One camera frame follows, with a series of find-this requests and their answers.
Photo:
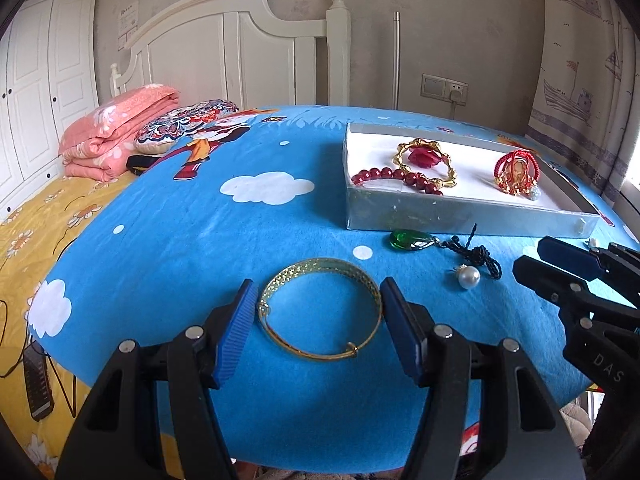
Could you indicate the wall switch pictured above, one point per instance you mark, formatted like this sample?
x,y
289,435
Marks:
x,y
433,86

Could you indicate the black power strip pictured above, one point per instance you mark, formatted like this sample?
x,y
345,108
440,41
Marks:
x,y
39,385

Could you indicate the white bed headboard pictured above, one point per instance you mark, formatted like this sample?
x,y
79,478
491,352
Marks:
x,y
200,45

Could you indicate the wall socket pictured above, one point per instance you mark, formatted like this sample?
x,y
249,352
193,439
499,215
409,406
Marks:
x,y
456,92

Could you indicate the grey tray with white inside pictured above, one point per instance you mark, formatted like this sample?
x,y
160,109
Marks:
x,y
450,212

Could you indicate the translucent carved pendant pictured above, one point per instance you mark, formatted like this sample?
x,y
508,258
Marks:
x,y
520,172

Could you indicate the red rose ornament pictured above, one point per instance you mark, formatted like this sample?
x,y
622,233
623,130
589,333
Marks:
x,y
424,157

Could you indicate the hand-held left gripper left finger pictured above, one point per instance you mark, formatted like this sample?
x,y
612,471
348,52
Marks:
x,y
235,332

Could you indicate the pink folded quilt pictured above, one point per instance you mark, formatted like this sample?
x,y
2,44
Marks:
x,y
110,130

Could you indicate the yellow floral bed sheet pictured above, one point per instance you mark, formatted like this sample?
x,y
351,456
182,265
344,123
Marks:
x,y
30,240

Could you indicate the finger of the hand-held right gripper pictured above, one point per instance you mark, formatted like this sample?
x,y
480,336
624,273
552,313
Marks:
x,y
540,275
565,260

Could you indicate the ship print curtain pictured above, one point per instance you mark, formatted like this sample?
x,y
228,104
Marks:
x,y
585,85

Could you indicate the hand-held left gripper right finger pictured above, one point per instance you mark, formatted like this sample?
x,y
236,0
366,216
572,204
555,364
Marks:
x,y
400,332

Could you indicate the white wardrobe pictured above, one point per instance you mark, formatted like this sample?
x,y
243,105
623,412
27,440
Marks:
x,y
45,85

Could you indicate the blue cartoon tablecloth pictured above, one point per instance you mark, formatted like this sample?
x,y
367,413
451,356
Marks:
x,y
200,240

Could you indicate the small black item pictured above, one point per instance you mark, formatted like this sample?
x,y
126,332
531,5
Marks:
x,y
137,164

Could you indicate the metal pole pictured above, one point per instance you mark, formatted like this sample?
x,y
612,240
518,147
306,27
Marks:
x,y
397,60

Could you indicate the paper wall notice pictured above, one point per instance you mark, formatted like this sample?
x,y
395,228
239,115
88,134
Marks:
x,y
129,25

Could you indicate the patterned pillow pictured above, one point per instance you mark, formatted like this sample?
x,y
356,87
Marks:
x,y
180,122

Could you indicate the gold bangle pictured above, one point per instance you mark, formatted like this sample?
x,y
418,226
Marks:
x,y
300,266

